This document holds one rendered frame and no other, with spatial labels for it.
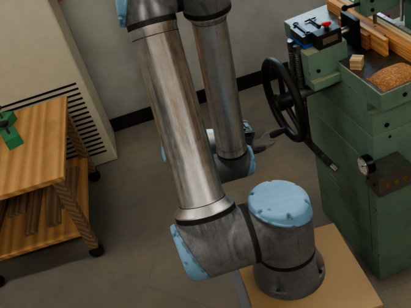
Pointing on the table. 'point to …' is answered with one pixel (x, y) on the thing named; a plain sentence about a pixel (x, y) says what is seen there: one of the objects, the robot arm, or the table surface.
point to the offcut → (356, 62)
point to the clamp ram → (350, 28)
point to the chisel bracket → (374, 6)
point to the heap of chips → (391, 76)
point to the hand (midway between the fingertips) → (271, 143)
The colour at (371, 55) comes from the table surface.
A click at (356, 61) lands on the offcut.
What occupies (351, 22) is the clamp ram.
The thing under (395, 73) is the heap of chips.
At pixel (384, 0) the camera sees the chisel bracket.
